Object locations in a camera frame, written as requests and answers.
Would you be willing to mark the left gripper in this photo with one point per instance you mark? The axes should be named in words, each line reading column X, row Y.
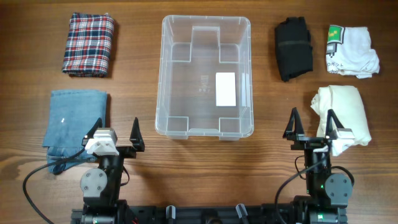
column 130, row 152

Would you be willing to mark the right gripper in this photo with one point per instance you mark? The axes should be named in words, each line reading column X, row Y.
column 305, row 142

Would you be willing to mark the cream white cloth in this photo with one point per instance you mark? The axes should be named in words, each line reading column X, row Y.
column 347, row 104

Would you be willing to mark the blue denim jeans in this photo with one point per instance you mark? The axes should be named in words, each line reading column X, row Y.
column 72, row 114

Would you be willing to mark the black garment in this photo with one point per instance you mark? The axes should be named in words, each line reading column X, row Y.
column 293, row 49

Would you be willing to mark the red plaid shirt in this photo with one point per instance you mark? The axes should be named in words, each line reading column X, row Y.
column 88, row 45

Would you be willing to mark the white printed t-shirt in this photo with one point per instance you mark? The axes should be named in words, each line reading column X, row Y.
column 349, row 52

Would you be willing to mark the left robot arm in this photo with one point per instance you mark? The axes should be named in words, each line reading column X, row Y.
column 101, row 185

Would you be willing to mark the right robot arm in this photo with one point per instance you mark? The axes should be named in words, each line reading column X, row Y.
column 328, row 187

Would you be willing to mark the clear plastic storage bin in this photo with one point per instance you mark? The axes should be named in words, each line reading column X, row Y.
column 193, row 50

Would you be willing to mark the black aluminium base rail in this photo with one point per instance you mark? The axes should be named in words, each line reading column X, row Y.
column 265, row 213

